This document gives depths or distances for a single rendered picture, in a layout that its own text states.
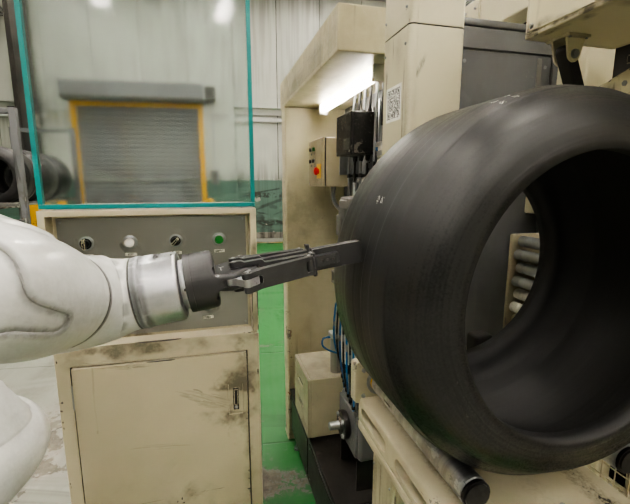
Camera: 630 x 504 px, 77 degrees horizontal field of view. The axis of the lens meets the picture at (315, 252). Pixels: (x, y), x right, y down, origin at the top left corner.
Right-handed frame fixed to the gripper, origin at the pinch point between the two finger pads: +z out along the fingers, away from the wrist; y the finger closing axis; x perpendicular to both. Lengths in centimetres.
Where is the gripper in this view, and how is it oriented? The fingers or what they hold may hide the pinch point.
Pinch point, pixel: (336, 254)
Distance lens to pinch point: 55.4
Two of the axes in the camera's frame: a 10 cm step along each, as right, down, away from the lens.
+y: -2.5, -1.7, 9.5
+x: 1.4, 9.7, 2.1
